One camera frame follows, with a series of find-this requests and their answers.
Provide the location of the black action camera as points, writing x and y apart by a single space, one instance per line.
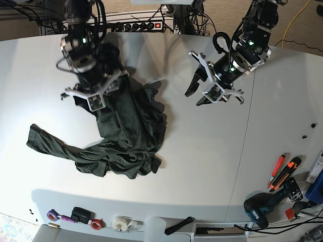
80 215

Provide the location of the white plastic cup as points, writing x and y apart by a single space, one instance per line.
154 229

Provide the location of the dark green t-shirt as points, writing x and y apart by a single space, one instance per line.
132 127

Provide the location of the red square tag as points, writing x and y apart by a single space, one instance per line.
290 214

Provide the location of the red tape roll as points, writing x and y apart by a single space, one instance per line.
96 224

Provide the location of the teal black cordless drill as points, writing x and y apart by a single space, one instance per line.
260 205

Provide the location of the orange black utility knife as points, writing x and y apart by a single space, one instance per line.
285 173

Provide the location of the purple tape roll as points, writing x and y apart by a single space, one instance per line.
52 215

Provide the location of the blue box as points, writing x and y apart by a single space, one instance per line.
314 192

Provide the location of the white gripper body, image right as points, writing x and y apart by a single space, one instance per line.
216 91

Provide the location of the black power strip red switch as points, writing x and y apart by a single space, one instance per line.
154 27

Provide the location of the white gripper body, image left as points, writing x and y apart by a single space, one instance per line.
94 95

